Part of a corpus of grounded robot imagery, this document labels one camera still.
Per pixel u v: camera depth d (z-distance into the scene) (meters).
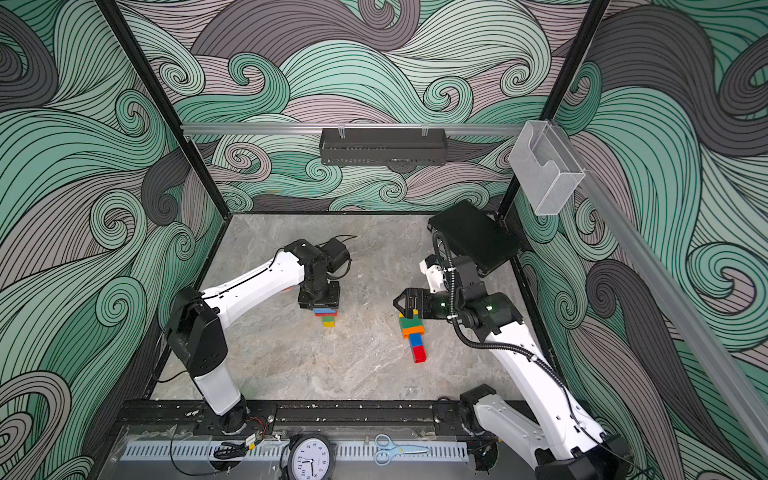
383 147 0.95
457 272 0.54
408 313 0.63
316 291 0.68
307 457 0.66
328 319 0.88
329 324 0.89
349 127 0.94
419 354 0.82
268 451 0.70
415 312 0.63
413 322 0.88
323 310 0.82
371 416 0.74
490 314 0.48
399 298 0.67
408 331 0.88
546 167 0.77
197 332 0.44
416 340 0.86
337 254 0.69
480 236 1.12
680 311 0.50
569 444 0.37
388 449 0.69
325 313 0.83
